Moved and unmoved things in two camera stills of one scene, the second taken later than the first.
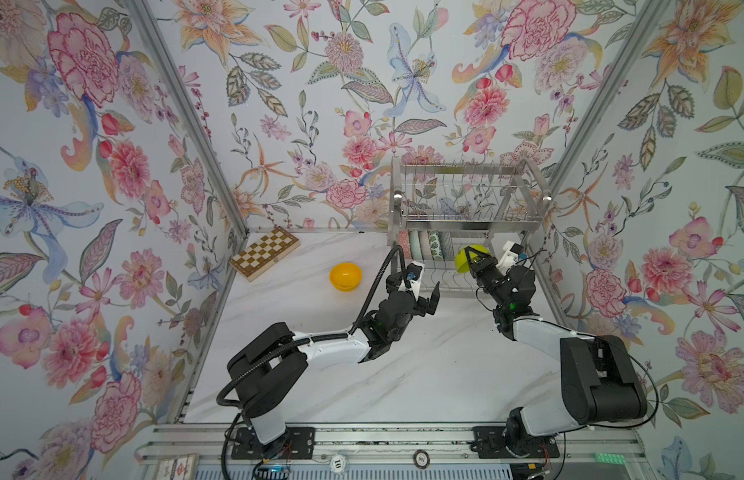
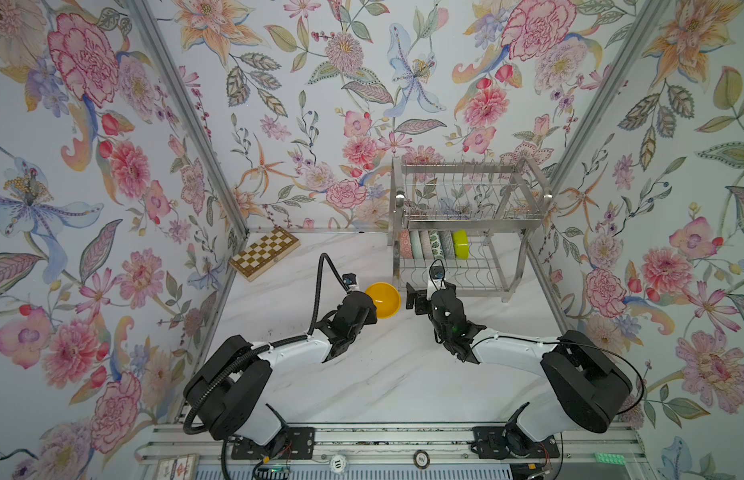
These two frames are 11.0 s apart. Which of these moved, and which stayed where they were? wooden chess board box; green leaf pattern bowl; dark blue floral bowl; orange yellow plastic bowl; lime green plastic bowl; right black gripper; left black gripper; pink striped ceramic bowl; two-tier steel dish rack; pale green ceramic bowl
Moved: orange yellow plastic bowl; left black gripper; lime green plastic bowl; right black gripper
Stayed: pale green ceramic bowl; pink striped ceramic bowl; dark blue floral bowl; green leaf pattern bowl; wooden chess board box; two-tier steel dish rack
